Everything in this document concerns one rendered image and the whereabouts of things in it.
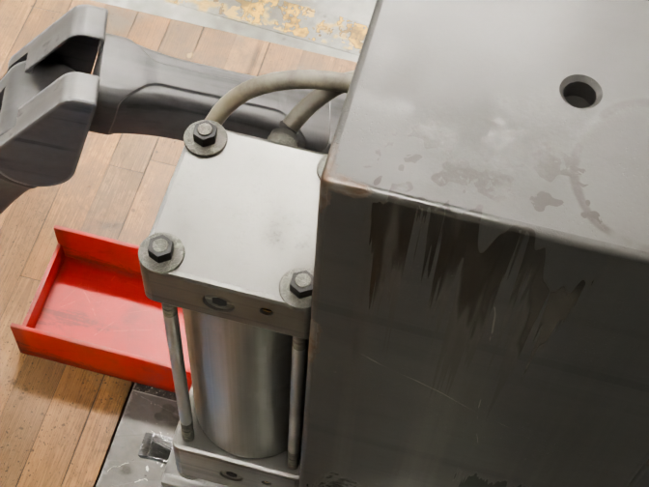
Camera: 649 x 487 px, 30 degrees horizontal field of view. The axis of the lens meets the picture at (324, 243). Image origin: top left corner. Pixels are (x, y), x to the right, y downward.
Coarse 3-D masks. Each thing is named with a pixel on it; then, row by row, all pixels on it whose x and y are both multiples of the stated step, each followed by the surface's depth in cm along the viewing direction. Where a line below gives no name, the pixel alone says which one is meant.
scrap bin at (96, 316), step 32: (64, 256) 127; (96, 256) 125; (128, 256) 123; (64, 288) 125; (96, 288) 125; (128, 288) 125; (32, 320) 121; (64, 320) 123; (96, 320) 123; (128, 320) 123; (160, 320) 124; (32, 352) 121; (64, 352) 118; (96, 352) 116; (128, 352) 122; (160, 352) 122; (160, 384) 119
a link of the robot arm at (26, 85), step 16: (16, 64) 95; (48, 64) 94; (0, 80) 97; (16, 80) 94; (32, 80) 93; (48, 80) 93; (0, 96) 96; (16, 96) 93; (32, 96) 92; (0, 112) 98; (16, 112) 92; (0, 128) 92; (0, 176) 97; (0, 192) 100; (16, 192) 100; (0, 208) 102
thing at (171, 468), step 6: (174, 456) 87; (168, 462) 87; (174, 462) 87; (168, 468) 87; (174, 468) 87; (168, 474) 86; (174, 474) 87; (180, 474) 87; (162, 480) 86; (168, 480) 86; (174, 480) 86; (180, 480) 86; (186, 480) 86; (192, 480) 86; (198, 480) 86; (204, 480) 86; (162, 486) 87; (168, 486) 86; (174, 486) 86; (180, 486) 86; (186, 486) 86; (192, 486) 86; (198, 486) 86; (204, 486) 86; (210, 486) 86; (216, 486) 86; (222, 486) 86; (228, 486) 86
